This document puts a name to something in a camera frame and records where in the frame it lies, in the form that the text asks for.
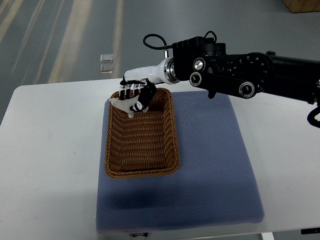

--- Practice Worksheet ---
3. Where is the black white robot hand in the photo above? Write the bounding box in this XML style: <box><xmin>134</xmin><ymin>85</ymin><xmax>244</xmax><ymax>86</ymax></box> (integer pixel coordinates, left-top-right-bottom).
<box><xmin>119</xmin><ymin>57</ymin><xmax>179</xmax><ymax>113</ymax></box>

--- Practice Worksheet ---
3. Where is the white bear figurine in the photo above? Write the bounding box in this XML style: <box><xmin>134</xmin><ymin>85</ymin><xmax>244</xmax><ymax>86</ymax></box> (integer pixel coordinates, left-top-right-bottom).
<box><xmin>108</xmin><ymin>96</ymin><xmax>138</xmax><ymax>118</ymax></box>

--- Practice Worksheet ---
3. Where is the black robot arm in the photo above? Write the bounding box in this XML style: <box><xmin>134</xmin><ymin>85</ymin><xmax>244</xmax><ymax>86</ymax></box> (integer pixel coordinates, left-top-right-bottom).
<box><xmin>171</xmin><ymin>36</ymin><xmax>320</xmax><ymax>104</ymax></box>

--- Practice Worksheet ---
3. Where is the brown wicker basket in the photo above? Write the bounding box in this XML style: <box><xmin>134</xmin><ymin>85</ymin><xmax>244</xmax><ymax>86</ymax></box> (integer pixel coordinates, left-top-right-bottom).
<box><xmin>103</xmin><ymin>88</ymin><xmax>180</xmax><ymax>179</ymax></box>

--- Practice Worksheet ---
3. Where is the lower metal floor plate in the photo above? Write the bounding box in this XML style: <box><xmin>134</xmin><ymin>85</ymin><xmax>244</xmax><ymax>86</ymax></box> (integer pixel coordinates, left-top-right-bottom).
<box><xmin>100</xmin><ymin>63</ymin><xmax>114</xmax><ymax>74</ymax></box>

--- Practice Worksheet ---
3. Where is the metal floor plate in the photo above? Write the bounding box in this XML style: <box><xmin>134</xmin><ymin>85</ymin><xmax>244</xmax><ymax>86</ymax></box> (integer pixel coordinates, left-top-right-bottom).
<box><xmin>100</xmin><ymin>63</ymin><xmax>114</xmax><ymax>74</ymax></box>
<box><xmin>100</xmin><ymin>53</ymin><xmax>113</xmax><ymax>63</ymax></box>

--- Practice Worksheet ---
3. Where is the upper metal floor plate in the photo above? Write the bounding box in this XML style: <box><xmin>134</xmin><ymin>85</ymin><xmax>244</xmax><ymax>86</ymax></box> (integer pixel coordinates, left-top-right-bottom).
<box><xmin>100</xmin><ymin>53</ymin><xmax>113</xmax><ymax>63</ymax></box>

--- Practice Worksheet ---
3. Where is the blue quilted mat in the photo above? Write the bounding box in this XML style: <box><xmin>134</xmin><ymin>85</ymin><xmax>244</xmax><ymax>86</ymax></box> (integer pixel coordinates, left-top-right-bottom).
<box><xmin>96</xmin><ymin>88</ymin><xmax>265</xmax><ymax>234</ymax></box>

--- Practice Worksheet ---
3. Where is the wooden box corner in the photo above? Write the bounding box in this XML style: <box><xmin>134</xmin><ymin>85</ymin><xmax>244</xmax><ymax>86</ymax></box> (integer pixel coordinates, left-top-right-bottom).
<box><xmin>282</xmin><ymin>0</ymin><xmax>320</xmax><ymax>14</ymax></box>

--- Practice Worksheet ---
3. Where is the white table leg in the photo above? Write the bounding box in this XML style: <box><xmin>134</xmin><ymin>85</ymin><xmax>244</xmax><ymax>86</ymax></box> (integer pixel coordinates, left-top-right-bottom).
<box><xmin>260</xmin><ymin>232</ymin><xmax>275</xmax><ymax>240</ymax></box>

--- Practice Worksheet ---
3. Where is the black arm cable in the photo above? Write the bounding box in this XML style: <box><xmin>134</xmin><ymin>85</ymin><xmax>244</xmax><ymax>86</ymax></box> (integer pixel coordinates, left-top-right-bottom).
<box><xmin>142</xmin><ymin>33</ymin><xmax>173</xmax><ymax>51</ymax></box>

